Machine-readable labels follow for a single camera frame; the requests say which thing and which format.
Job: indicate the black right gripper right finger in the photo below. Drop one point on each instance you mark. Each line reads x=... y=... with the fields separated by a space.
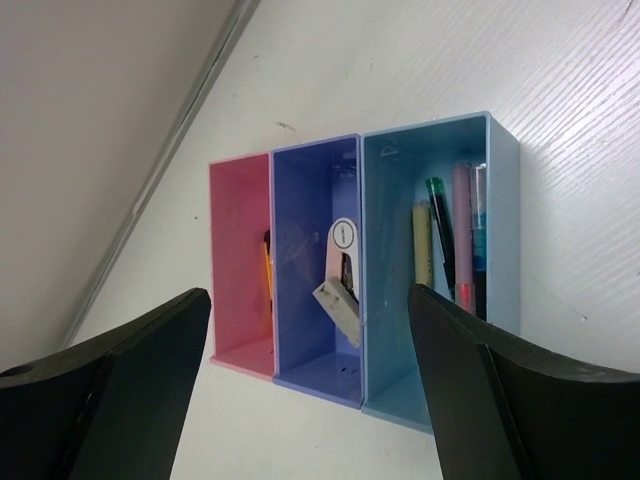
x=502 y=407

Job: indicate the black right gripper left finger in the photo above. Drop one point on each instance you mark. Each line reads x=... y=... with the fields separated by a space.
x=110 y=407

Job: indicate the grey eraser block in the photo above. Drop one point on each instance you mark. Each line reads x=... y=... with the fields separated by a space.
x=341 y=308

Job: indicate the yellow black utility knife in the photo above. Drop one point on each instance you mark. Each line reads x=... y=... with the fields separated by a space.
x=266 y=252

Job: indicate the green gel pen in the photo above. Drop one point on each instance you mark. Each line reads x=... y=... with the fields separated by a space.
x=437 y=200

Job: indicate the pink highlighter pen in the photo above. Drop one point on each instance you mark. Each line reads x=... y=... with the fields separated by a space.
x=464 y=285

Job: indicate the blue green pen pack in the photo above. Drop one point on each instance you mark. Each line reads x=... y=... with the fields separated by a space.
x=478 y=207

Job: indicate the yellow highlighter pen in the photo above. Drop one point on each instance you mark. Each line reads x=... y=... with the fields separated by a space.
x=422 y=243

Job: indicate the pink blue three-compartment organizer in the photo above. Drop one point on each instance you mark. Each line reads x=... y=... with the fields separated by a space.
x=374 y=179

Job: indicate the aluminium rail right edge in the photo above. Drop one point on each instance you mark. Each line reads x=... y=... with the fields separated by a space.
x=232 y=29

